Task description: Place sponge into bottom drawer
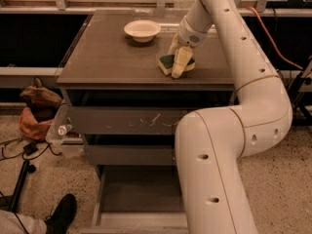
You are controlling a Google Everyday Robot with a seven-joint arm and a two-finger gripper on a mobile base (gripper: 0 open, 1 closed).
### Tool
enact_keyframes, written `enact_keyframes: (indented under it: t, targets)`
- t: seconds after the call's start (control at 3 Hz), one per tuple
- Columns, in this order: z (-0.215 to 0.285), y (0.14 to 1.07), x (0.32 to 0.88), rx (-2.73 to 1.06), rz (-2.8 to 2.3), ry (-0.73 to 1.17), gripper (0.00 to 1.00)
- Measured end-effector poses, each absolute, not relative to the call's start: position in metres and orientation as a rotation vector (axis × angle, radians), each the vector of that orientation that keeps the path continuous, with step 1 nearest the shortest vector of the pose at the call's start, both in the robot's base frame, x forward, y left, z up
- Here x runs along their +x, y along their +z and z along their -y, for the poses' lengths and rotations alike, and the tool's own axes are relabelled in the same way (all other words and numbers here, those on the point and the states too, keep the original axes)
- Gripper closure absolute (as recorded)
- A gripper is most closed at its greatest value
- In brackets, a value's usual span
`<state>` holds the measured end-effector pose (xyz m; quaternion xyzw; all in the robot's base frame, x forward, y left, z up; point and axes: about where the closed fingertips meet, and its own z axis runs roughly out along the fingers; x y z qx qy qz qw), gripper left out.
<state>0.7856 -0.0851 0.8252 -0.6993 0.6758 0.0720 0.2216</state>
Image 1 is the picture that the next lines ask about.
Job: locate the orange cloth bag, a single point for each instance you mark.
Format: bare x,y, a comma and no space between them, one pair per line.
35,124

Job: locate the black stand leg left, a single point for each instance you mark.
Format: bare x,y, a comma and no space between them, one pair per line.
10,203

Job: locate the grey trouser leg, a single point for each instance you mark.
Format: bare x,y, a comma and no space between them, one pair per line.
11,223

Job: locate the black table frame right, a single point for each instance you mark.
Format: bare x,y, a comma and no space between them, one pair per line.
300,114

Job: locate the grey open bottom drawer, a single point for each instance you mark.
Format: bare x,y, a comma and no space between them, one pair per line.
138,200

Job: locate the grey top drawer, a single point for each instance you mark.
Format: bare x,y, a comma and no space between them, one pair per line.
125,120

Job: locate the green yellow sponge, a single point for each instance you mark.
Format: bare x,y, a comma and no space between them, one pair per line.
166,64

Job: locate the clear plastic bin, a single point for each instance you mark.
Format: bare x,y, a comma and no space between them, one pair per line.
71,145

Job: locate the black shoe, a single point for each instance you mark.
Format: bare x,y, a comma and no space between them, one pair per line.
63,216

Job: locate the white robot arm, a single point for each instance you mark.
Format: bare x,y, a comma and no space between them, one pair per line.
208,142

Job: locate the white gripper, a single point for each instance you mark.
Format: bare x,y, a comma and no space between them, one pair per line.
189,36

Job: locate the plastic bottle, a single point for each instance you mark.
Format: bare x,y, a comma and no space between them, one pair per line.
63,130

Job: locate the grey middle drawer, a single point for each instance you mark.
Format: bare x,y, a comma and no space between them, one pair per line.
160,155

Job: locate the black power adapter on floor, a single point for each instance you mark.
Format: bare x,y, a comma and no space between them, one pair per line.
30,148

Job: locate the brown cloth bag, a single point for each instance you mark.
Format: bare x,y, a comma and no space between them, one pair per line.
38,97

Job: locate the white bowl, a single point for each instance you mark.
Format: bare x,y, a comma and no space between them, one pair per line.
142,31

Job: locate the grey drawer cabinet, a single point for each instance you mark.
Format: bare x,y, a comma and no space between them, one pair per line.
108,68

